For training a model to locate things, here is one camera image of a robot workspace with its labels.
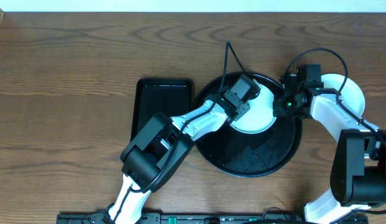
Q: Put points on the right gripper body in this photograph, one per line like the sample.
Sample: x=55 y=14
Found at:
x=287 y=107

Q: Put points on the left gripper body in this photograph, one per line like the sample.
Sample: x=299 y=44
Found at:
x=240 y=108

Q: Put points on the light green plate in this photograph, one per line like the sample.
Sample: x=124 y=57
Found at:
x=260 y=115
x=351 y=92

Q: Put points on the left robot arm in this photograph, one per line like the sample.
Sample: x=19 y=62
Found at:
x=157 y=151

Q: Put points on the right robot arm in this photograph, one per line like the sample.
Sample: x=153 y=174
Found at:
x=358 y=175

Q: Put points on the round black tray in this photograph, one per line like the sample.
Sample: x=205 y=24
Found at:
x=253 y=155

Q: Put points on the rectangular black tray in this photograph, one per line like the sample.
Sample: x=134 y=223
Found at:
x=173 y=97

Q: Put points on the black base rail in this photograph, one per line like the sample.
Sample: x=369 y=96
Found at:
x=157 y=218

